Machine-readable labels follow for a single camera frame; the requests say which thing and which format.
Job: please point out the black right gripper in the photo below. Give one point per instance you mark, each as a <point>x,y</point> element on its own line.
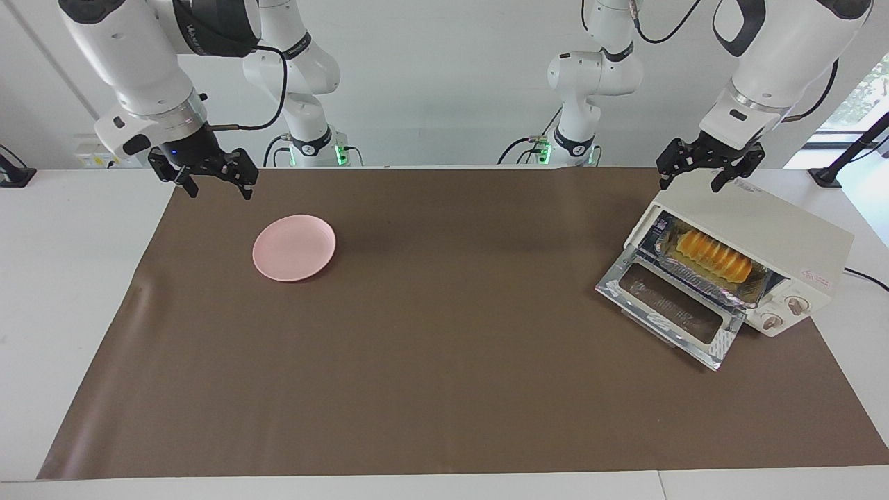
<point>191,149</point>

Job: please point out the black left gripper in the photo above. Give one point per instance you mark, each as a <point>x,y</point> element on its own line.
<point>715,153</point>

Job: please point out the sliced golden bread loaf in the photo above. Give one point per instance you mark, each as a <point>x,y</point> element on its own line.
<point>715,257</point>

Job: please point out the aluminium foil tray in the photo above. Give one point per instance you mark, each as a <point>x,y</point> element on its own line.
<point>694,278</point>

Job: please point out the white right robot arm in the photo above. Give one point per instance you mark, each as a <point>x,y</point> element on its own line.
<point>125,55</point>

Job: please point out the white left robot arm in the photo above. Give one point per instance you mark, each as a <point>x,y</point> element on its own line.
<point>785,62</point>

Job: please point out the cream toaster oven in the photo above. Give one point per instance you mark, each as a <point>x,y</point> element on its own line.
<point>778,229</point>

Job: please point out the glass oven door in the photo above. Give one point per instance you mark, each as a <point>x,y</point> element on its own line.
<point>667,312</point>

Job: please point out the large cream oven knob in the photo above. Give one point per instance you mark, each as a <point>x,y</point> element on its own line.
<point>797,304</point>

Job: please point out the small cream oven knob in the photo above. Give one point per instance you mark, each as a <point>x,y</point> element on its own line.
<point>771,321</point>

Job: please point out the pink round plate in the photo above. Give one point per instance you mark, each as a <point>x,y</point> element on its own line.
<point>294,248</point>

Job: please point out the black angled stand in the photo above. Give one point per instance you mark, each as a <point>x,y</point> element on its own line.
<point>851,149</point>

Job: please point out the window with greenery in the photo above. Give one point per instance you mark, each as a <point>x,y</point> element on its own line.
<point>865,97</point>

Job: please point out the black desk clamp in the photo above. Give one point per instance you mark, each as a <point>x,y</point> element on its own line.
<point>14,173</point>

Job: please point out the brown table mat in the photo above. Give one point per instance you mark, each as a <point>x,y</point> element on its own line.
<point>444,361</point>

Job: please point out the white wall socket box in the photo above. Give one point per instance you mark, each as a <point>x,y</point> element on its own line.
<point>90,153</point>

